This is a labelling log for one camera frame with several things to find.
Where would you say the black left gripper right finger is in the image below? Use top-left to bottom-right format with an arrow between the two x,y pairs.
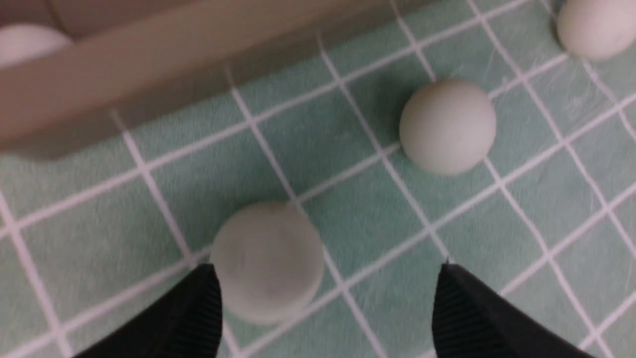
431,263 -> 588,358

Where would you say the marked white ping-pong ball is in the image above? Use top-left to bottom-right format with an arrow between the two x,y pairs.
399,79 -> 497,176

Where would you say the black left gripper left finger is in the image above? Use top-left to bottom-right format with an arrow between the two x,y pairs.
77,264 -> 223,358

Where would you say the olive green plastic bin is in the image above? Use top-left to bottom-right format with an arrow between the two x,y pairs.
1,0 -> 428,161

